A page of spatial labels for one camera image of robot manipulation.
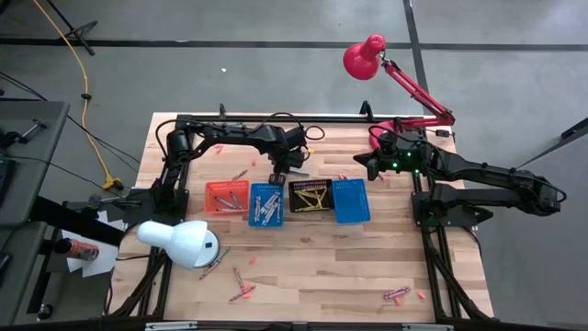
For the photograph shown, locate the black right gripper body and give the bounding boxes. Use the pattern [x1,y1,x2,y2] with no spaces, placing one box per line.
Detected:
[379,131,432,175]

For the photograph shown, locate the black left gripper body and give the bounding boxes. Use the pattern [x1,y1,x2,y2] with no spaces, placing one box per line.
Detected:
[266,137,308,175]

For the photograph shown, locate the blue plastic basket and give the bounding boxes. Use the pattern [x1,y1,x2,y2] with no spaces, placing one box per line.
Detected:
[331,177,372,225]
[248,182,286,229]

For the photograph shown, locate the black plastic basket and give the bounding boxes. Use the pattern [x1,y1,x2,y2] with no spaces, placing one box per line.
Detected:
[288,178,335,213]

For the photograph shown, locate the orange plastic basket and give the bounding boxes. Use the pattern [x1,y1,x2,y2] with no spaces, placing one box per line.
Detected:
[204,179,251,215]

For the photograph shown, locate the red desk lamp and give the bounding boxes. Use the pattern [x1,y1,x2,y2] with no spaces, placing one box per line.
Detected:
[343,32,457,151]

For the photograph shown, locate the blue-green crayon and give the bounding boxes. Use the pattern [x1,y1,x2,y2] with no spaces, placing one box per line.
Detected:
[209,247,232,269]

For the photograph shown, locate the white desk lamp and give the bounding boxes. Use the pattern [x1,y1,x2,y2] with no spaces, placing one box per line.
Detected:
[136,219,221,270]

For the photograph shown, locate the black metal pole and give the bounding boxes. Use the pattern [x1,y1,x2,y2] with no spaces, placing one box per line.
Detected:
[523,117,588,167]

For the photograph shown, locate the white paper sheets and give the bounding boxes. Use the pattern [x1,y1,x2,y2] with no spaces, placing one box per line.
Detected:
[61,209,129,279]

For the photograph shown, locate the orange spray can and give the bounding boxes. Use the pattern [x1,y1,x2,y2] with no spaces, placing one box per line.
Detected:
[53,237,101,262]

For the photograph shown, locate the black metal beam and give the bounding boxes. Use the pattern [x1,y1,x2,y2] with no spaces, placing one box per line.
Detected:
[30,195,126,248]

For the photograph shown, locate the grey side table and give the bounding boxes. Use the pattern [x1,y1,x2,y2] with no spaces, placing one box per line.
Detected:
[0,100,71,226]

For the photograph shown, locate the black tripod stand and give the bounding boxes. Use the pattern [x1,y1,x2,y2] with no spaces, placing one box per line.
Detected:
[45,0,99,57]

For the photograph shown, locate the black clamp tool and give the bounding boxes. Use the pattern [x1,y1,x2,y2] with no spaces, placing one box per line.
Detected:
[0,118,48,149]

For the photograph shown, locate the grey bench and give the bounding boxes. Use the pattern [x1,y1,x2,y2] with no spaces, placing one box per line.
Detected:
[0,220,50,325]

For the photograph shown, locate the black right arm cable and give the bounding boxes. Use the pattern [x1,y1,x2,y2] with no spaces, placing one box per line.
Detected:
[367,122,433,153]

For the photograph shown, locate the black metal table frame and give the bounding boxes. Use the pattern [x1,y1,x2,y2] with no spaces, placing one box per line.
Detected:
[107,99,495,323]

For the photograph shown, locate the silver metal bracket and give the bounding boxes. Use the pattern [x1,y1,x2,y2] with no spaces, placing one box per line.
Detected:
[145,321,198,331]
[402,323,455,331]

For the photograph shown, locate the yellow extension cable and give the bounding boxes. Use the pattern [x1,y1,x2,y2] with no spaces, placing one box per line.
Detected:
[31,0,124,192]

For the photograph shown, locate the black floor cable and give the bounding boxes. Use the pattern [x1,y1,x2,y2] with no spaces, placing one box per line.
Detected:
[0,71,141,174]

